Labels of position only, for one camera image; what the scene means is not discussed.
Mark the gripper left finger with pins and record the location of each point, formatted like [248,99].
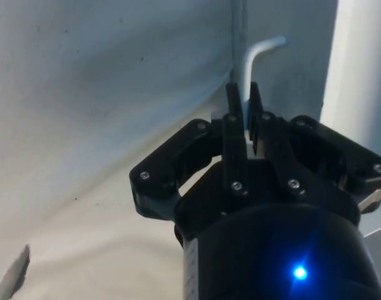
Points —
[234,150]

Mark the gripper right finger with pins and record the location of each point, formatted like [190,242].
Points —
[281,150]

